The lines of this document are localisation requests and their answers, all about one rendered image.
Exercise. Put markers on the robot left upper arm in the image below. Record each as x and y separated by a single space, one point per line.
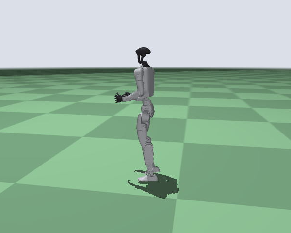
138 73

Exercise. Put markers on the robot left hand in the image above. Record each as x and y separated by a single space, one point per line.
119 98

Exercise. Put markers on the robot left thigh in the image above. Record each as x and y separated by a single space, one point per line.
142 127

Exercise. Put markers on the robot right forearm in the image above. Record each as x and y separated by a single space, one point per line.
140 98

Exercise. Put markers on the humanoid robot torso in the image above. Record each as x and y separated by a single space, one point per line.
148 80

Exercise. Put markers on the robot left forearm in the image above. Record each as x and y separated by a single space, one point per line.
132 96

